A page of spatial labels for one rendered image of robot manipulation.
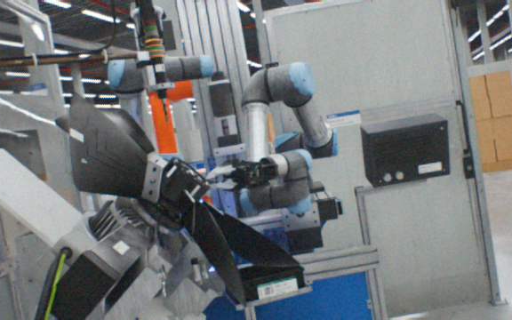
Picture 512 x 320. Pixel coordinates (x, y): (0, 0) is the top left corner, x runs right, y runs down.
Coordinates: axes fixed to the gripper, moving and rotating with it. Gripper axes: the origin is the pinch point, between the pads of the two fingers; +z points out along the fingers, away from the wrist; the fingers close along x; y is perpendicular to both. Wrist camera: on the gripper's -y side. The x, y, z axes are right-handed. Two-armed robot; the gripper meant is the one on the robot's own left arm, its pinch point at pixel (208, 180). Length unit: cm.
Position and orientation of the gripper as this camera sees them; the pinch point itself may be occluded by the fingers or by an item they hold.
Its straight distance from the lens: 146.6
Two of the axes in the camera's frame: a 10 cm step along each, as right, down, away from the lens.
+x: 1.1, 9.8, 1.5
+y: 6.2, 0.5, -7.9
